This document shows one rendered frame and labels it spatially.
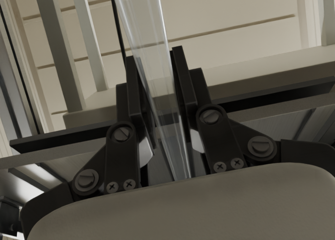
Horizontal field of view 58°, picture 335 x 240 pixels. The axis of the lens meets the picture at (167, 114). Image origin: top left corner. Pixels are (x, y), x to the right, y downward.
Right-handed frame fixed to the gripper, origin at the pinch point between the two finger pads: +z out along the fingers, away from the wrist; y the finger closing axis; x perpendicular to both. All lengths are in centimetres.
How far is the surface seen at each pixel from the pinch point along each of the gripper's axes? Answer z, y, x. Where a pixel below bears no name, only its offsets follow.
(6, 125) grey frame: 20.9, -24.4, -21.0
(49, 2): 42.9, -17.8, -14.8
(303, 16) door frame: 203, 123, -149
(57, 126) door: 189, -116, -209
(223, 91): 29.0, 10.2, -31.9
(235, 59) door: 192, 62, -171
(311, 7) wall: 208, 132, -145
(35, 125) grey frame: 21.4, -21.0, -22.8
